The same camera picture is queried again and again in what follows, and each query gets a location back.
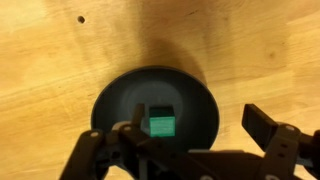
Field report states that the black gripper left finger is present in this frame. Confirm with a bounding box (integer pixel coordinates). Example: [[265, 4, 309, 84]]
[[59, 103, 188, 180]]

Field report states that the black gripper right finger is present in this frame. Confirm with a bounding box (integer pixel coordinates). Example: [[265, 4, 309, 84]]
[[241, 103, 320, 180]]

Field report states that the green block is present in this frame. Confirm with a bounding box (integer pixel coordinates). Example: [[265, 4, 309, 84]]
[[147, 105, 177, 138]]

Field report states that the black bowl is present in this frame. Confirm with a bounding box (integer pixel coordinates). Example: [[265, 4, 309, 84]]
[[90, 65, 221, 153]]

